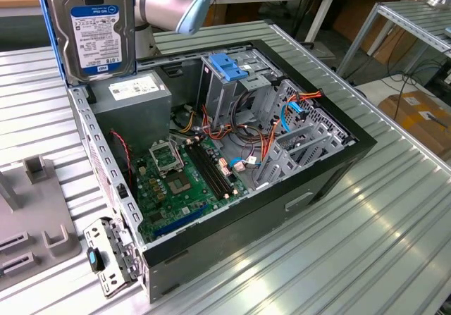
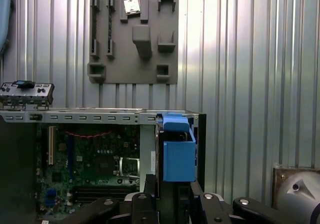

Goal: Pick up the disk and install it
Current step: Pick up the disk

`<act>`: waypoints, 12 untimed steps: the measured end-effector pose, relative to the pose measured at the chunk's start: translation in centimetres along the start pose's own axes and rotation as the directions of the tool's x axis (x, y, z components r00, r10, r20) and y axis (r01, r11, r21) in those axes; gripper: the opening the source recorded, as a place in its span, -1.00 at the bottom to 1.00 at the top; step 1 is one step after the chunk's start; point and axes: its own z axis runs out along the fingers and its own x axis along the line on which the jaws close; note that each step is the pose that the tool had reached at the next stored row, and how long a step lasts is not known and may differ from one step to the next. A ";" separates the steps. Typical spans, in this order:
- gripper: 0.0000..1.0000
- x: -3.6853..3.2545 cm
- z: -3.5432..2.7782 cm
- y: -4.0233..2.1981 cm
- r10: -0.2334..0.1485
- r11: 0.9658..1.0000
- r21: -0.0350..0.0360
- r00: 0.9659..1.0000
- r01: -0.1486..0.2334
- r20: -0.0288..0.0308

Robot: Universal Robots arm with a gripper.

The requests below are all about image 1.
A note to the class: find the hard disk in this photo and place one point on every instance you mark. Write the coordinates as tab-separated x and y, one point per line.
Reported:
95	36

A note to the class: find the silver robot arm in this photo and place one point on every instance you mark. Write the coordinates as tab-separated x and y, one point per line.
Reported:
165	1

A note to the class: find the metal disk bay cage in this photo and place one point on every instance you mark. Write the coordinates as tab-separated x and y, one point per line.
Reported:
280	168

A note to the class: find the grey power supply unit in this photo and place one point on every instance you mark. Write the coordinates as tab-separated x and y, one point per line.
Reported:
134	117

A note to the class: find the blue drive cage latch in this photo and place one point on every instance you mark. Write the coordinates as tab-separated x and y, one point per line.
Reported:
225	66

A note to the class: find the metal optical drive cage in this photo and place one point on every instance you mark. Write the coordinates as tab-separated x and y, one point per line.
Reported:
218	96

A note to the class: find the black case fan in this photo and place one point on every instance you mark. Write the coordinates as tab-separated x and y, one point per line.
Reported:
120	153

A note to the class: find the CPU socket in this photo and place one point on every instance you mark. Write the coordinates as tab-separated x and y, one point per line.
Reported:
179	184

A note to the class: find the black RAM slot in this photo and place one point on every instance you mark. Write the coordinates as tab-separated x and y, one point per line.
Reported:
213	169
203	174
218	167
208	171

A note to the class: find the grey parts rack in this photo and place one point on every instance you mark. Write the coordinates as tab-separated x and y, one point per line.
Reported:
38	205

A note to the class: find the green motherboard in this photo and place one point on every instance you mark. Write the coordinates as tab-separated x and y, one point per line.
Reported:
197	195

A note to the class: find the blue expansion slot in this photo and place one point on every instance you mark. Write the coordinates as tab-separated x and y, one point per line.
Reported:
181	221

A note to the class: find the black open PC case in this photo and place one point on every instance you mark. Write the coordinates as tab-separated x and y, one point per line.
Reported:
246	230

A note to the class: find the metal slat side table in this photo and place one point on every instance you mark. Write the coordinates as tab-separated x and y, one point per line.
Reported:
415	20

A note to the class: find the cardboard box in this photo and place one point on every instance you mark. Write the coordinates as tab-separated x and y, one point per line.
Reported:
415	117

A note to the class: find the metal card retention bracket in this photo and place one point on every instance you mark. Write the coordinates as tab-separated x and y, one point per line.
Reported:
97	232

